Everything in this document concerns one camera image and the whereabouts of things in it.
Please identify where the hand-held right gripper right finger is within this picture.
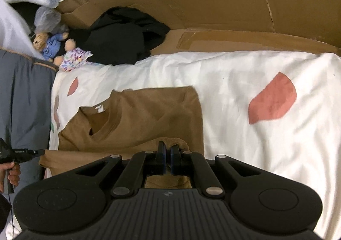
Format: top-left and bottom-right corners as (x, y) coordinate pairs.
(170, 144), (260, 198)

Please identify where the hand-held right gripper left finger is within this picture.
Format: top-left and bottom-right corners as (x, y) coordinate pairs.
(76, 141), (167, 198)

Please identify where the brown t-shirt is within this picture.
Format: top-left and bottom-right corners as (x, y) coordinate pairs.
(39, 86), (205, 190)

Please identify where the person's left hand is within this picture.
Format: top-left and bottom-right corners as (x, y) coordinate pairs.
(0, 161), (21, 194)

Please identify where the grey cushion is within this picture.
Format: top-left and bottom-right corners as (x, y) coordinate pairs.
(0, 48), (58, 203)

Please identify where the white bear-print blanket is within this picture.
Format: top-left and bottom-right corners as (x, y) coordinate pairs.
(49, 50), (341, 240)

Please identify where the floral cloth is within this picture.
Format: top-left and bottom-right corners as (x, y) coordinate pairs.
(58, 47), (94, 72)

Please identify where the teddy bear in blue shirt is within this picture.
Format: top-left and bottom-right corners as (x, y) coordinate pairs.
(32, 31), (78, 66)

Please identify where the black clothing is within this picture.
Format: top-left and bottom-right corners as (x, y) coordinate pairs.
(80, 7), (171, 66)

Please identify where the white curtain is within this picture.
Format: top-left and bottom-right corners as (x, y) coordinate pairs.
(0, 0), (44, 59)

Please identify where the clear plastic bag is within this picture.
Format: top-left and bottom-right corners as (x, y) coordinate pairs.
(34, 6), (70, 34)

